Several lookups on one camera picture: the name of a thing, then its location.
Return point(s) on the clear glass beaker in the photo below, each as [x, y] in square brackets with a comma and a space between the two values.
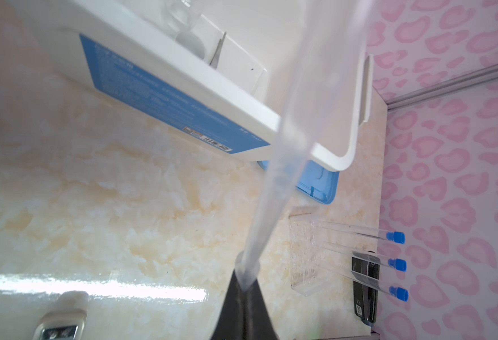
[182, 15]

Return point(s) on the glass stirring rod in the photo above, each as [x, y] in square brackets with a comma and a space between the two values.
[327, 52]

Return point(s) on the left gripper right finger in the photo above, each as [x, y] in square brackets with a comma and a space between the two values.
[257, 322]

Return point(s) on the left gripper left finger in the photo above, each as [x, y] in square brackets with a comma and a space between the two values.
[231, 321]

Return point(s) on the blue plastic lid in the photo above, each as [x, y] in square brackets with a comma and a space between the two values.
[318, 183]

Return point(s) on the metal tweezers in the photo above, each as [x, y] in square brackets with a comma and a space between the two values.
[217, 53]

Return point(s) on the small white ceramic dish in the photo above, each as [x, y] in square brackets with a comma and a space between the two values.
[192, 43]

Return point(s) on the black stapler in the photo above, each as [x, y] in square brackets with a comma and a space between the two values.
[365, 298]

